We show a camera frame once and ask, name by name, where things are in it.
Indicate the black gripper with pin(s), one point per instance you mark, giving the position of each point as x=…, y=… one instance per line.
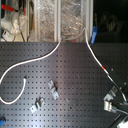
x=115, y=107

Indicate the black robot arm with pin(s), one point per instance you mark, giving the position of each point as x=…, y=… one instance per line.
x=119, y=86

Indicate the black perforated breadboard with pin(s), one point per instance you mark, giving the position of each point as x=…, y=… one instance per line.
x=78, y=75

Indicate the blue object at corner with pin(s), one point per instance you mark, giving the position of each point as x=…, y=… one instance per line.
x=2, y=120

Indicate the upper metal cable clip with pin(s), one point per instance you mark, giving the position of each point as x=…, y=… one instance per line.
x=53, y=90

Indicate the metal cable clip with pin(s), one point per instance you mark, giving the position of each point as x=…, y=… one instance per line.
x=37, y=105
x=53, y=90

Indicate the lower metal cable clip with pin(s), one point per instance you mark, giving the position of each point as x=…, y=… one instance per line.
x=37, y=105

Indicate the blue clamp handle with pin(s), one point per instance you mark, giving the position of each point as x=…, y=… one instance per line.
x=94, y=34

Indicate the clear plastic wrapped frame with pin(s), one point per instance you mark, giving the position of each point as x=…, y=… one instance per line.
x=70, y=20

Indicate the white device with red wires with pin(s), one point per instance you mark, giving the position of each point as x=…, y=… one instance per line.
x=15, y=20

